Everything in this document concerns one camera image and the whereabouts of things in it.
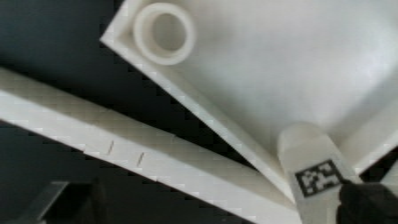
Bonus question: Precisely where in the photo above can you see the white table leg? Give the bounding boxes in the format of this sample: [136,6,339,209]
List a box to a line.
[276,122,360,224]

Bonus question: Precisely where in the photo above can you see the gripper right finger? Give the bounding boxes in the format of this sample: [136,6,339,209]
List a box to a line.
[335,180,398,224]

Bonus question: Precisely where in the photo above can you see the white front barrier wall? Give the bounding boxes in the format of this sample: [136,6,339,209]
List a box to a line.
[0,68,301,224]

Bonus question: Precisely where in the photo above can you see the white square table top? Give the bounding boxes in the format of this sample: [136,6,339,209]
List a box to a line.
[100,0,398,195]

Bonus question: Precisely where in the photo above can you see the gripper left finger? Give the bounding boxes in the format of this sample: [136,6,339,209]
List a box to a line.
[13,179,109,224]

